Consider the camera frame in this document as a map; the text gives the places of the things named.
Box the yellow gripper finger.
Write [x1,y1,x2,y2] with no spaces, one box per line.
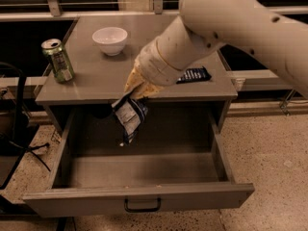
[124,66,144,94]
[130,81,163,100]

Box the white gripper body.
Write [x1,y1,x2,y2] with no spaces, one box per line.
[137,38,184,87]

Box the blue chip bag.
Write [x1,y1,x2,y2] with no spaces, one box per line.
[112,92,148,146]

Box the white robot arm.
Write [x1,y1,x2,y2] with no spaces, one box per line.
[124,0,308,99]

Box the grey cabinet counter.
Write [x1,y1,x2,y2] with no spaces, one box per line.
[37,14,237,131]

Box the open grey top drawer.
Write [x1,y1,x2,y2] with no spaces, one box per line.
[23,104,254,218]

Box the white ceramic bowl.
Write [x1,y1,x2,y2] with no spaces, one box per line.
[92,27,128,56]

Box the dark blue snack bar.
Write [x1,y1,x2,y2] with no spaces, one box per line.
[177,66,212,84]

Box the green soda can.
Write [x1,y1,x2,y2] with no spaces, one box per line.
[41,38,74,83]

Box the metal window railing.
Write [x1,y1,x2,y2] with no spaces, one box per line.
[0,0,308,23]

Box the black drawer handle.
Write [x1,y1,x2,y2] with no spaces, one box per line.
[124,197,162,214]

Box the black chair frame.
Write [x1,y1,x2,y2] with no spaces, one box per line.
[0,62,50,190]

